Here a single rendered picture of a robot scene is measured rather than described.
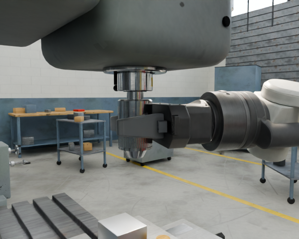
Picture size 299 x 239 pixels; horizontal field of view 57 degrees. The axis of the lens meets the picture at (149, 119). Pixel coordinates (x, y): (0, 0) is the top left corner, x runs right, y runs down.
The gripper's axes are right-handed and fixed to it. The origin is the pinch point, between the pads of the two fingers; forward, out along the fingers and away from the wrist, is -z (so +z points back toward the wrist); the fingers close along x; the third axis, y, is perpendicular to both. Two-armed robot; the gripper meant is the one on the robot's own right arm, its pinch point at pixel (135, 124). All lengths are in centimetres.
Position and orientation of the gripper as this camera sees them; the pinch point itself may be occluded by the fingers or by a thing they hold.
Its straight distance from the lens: 37.8
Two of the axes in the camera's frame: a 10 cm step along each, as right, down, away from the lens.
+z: 9.6, -0.4, 2.8
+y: 0.1, 10.0, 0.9
